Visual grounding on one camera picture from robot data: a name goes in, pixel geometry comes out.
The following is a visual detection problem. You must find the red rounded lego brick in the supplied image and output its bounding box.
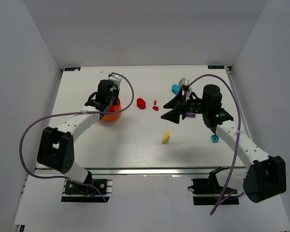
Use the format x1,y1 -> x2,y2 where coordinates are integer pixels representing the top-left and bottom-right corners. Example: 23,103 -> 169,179
136,98 -> 146,110

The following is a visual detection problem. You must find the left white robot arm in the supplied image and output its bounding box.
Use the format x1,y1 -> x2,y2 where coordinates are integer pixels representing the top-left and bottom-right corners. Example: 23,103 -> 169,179
37,77 -> 121,184

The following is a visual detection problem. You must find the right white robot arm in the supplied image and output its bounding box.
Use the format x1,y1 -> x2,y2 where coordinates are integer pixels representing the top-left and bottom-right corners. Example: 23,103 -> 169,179
161,84 -> 287,203

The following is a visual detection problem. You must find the purple lego plate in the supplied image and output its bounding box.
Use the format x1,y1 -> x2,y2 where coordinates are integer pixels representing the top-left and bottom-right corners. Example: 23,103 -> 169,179
186,113 -> 196,118

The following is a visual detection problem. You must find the cyan rounded lego brick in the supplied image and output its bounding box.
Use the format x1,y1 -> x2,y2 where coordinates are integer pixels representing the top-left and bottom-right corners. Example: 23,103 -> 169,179
171,84 -> 180,95

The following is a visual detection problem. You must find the orange round divided container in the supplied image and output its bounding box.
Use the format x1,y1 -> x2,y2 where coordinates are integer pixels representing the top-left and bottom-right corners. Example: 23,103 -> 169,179
101,98 -> 122,122

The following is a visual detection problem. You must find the left blue corner label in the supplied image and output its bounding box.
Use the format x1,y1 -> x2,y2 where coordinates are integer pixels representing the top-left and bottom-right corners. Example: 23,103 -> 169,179
64,67 -> 81,72

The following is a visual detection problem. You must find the blue corner label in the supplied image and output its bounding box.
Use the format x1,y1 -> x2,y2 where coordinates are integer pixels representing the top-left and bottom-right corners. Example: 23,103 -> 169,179
64,67 -> 81,72
207,65 -> 225,70

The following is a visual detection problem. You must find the blue square lego brick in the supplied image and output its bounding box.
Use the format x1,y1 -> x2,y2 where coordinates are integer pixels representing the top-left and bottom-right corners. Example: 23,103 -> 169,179
211,134 -> 219,143

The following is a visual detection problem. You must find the right blue corner label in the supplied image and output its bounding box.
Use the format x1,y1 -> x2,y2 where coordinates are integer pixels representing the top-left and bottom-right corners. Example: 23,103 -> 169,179
207,65 -> 225,70

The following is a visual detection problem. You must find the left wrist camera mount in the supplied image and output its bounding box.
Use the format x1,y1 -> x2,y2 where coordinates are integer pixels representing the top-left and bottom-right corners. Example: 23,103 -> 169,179
108,72 -> 122,87

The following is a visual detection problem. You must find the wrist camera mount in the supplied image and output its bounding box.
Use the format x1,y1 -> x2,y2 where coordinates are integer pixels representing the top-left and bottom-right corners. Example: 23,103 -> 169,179
178,78 -> 192,93
108,72 -> 122,87

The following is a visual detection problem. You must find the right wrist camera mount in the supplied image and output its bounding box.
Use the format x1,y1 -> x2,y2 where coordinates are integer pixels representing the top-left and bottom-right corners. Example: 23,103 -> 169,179
178,78 -> 192,93

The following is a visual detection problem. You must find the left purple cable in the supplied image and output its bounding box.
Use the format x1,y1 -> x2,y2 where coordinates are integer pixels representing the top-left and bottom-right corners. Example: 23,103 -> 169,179
19,72 -> 135,202

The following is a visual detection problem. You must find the purple cable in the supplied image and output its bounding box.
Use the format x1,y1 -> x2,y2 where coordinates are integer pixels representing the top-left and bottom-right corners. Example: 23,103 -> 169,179
188,73 -> 245,216
19,72 -> 135,202

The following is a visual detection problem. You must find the aluminium table front rail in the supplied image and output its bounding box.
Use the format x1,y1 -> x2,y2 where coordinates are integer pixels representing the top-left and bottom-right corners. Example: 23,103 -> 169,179
36,167 -> 247,176

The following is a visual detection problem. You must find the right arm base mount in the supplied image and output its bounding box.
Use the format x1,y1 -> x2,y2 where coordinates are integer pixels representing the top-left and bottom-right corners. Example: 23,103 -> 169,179
188,167 -> 229,206

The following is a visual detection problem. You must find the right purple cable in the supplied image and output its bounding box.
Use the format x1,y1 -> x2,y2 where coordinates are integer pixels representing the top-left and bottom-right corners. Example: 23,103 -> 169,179
188,73 -> 245,216

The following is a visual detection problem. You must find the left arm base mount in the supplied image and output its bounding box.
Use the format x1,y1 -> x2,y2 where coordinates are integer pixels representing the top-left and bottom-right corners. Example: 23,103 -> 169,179
61,176 -> 113,203

